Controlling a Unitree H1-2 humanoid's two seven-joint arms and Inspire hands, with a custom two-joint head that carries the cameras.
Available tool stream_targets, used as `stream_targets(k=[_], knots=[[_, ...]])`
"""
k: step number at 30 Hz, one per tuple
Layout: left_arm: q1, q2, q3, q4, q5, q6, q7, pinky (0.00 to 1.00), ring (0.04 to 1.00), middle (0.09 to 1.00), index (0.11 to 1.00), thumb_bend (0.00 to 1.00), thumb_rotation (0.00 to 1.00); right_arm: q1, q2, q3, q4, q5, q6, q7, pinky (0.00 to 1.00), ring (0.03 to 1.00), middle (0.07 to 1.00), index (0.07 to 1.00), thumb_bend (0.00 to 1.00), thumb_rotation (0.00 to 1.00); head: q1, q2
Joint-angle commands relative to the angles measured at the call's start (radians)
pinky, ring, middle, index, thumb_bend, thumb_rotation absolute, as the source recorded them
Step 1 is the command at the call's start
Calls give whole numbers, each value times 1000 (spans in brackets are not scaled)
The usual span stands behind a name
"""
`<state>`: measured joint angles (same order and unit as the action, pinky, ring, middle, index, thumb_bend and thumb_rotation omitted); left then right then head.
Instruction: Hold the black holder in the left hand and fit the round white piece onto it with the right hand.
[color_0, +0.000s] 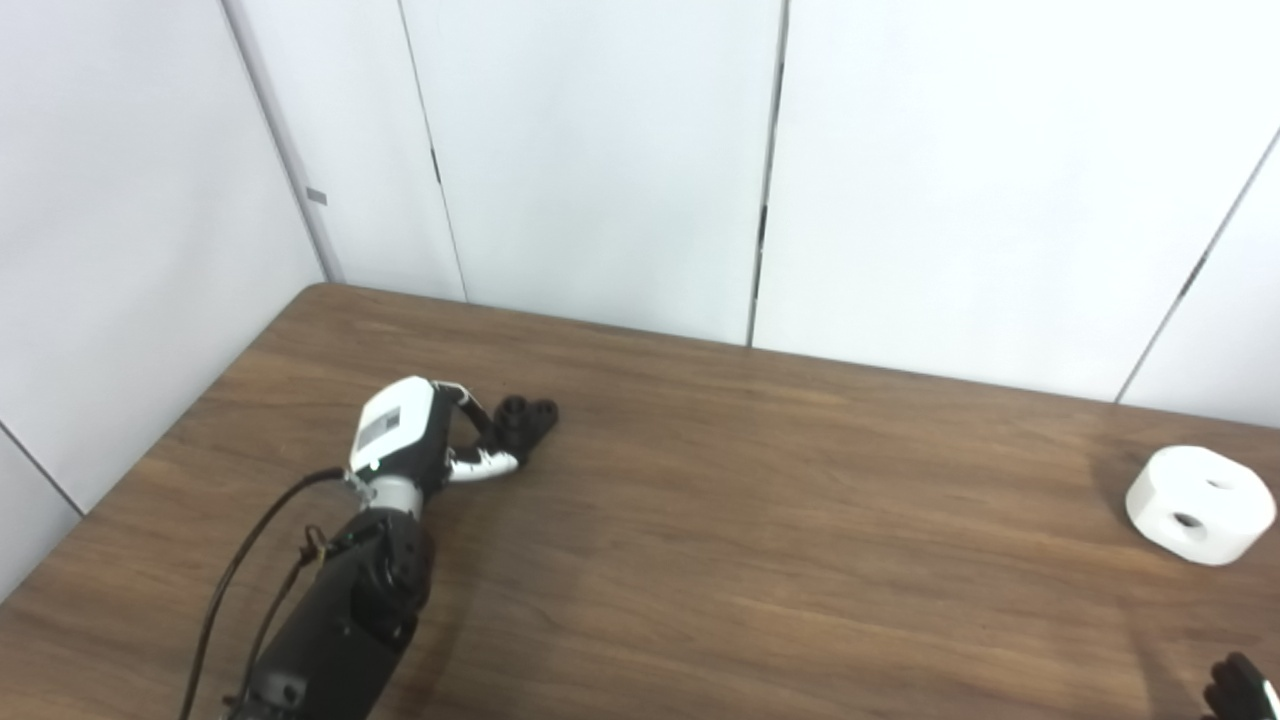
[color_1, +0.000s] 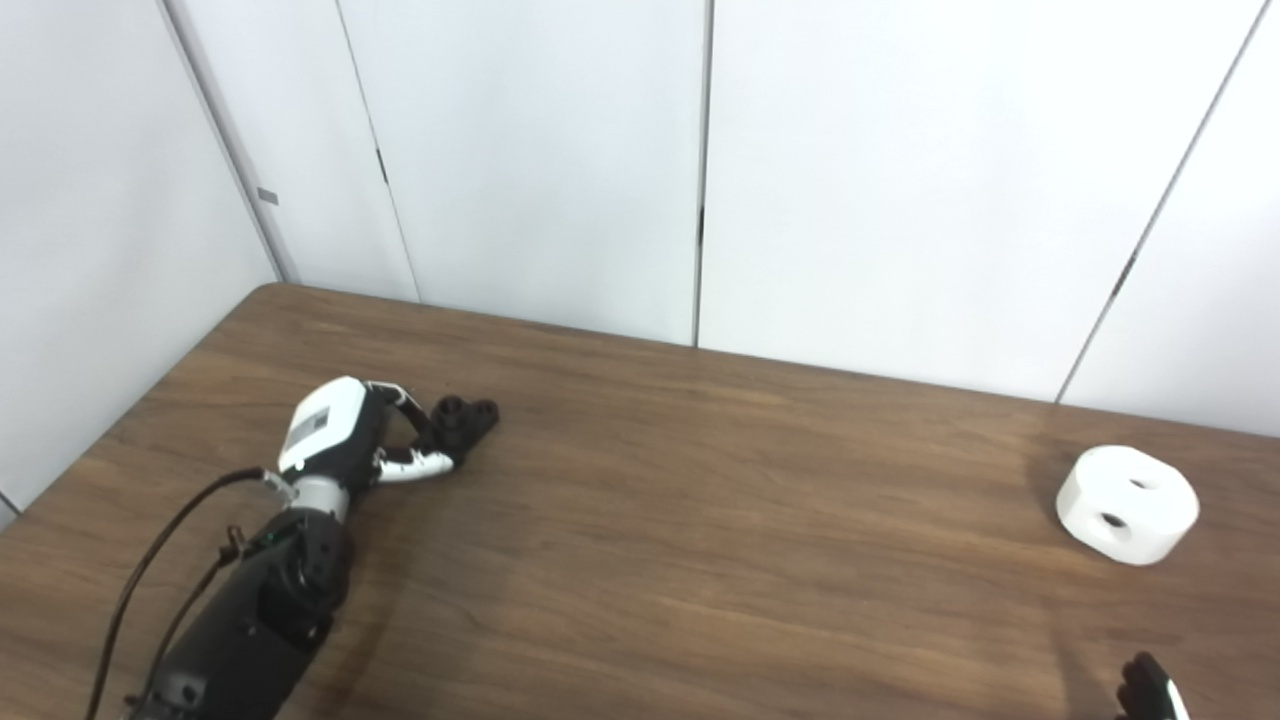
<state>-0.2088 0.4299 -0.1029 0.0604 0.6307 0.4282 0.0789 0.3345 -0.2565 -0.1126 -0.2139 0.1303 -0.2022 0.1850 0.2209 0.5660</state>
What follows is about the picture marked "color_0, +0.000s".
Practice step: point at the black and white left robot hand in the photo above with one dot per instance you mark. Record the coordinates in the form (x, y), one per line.
(390, 425)

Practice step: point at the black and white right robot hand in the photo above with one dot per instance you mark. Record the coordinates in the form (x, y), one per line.
(1240, 695)

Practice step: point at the black flanged holder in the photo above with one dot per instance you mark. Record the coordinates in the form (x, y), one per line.
(530, 420)

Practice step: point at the round white piece with holes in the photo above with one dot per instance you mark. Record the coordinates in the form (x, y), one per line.
(1170, 485)

